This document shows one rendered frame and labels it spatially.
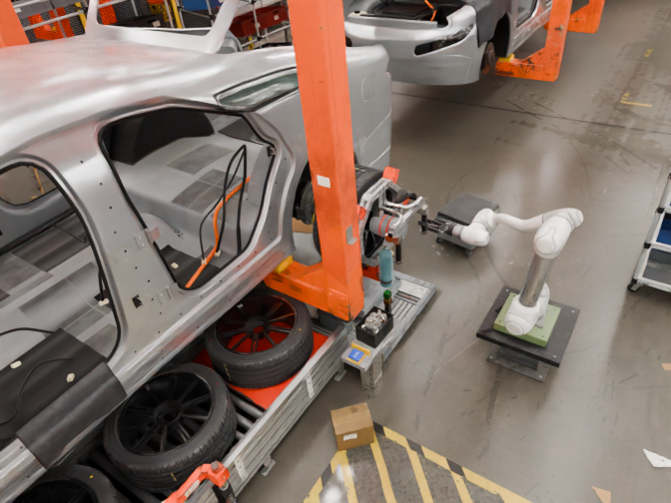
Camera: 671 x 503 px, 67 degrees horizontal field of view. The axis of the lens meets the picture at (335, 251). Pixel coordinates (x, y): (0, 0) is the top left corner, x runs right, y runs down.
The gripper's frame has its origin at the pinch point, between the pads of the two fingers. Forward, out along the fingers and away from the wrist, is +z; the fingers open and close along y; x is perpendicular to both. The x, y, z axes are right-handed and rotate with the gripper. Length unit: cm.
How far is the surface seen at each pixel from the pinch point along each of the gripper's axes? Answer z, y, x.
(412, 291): 13, 11, -75
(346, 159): 12, -63, 73
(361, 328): 1, -77, -26
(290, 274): 58, -69, -15
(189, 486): 23, -194, -33
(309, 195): 74, -22, 12
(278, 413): 20, -136, -49
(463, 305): -23, 22, -83
